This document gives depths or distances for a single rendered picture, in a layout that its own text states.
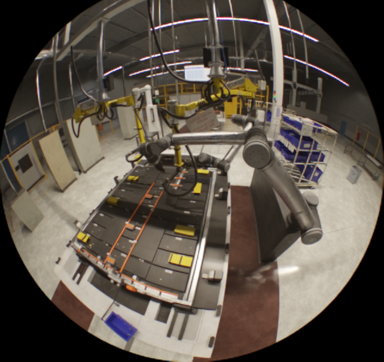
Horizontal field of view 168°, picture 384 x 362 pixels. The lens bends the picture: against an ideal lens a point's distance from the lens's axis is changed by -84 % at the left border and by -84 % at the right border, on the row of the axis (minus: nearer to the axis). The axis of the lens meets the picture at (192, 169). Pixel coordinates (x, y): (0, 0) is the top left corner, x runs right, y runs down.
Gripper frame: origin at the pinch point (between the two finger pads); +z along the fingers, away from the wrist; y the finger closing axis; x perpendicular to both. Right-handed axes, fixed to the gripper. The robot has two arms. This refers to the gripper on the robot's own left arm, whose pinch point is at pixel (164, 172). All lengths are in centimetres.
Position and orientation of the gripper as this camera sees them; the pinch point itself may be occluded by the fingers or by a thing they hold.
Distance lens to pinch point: 136.4
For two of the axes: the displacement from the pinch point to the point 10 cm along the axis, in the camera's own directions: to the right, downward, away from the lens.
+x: 3.7, -7.7, 5.3
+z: 3.5, 6.4, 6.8
